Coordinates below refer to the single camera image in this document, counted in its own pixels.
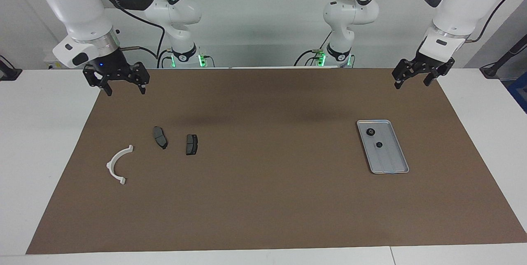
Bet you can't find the black base cable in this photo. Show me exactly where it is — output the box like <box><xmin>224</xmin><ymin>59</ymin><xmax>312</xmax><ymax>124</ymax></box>
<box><xmin>156</xmin><ymin>49</ymin><xmax>173</xmax><ymax>69</ymax></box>
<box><xmin>294</xmin><ymin>30</ymin><xmax>332</xmax><ymax>67</ymax></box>

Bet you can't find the dark rectangular brake pad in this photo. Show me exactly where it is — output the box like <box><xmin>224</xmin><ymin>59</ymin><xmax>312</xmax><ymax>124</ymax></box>
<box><xmin>186</xmin><ymin>134</ymin><xmax>199</xmax><ymax>156</ymax></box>

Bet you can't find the black stand with pole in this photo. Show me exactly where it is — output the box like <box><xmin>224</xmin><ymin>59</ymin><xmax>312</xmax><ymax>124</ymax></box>
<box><xmin>480</xmin><ymin>35</ymin><xmax>527</xmax><ymax>79</ymax></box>

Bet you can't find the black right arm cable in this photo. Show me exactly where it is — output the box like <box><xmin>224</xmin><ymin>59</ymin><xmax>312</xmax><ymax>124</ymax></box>
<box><xmin>97</xmin><ymin>0</ymin><xmax>166</xmax><ymax>69</ymax></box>

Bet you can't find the dark curved brake pad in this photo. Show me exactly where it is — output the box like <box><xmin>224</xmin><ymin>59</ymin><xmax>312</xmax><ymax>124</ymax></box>
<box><xmin>153</xmin><ymin>126</ymin><xmax>168</xmax><ymax>150</ymax></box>

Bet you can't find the black table clamp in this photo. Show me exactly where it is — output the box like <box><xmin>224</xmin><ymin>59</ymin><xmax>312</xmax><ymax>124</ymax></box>
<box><xmin>0</xmin><ymin>55</ymin><xmax>22</xmax><ymax>81</ymax></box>

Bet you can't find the brown table mat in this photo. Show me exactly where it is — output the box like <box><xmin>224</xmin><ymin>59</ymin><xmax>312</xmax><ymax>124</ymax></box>
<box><xmin>26</xmin><ymin>67</ymin><xmax>527</xmax><ymax>255</ymax></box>

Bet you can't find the white curved plastic bracket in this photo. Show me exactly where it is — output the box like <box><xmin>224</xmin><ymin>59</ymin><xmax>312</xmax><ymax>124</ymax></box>
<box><xmin>106</xmin><ymin>145</ymin><xmax>134</xmax><ymax>186</ymax></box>

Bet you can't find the blue crate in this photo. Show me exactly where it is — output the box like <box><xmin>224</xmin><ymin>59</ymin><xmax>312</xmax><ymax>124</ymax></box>
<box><xmin>507</xmin><ymin>72</ymin><xmax>527</xmax><ymax>113</ymax></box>

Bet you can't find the silver metal tray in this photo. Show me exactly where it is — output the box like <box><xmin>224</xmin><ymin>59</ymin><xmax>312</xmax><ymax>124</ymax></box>
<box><xmin>357</xmin><ymin>120</ymin><xmax>410</xmax><ymax>174</ymax></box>

